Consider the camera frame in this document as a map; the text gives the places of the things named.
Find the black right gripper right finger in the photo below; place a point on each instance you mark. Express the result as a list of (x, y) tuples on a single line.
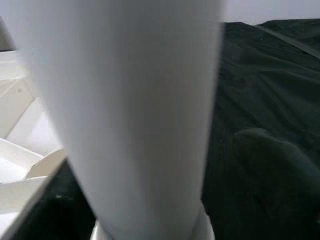
[(280, 180)]

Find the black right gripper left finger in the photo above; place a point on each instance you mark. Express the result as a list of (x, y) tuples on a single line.
[(57, 215)]

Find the white plastic children table top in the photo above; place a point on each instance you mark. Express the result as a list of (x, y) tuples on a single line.
[(20, 112)]

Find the white plastic table leg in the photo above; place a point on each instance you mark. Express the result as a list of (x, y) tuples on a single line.
[(130, 112)]

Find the black tablecloth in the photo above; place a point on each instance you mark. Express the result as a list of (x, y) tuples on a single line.
[(262, 87)]

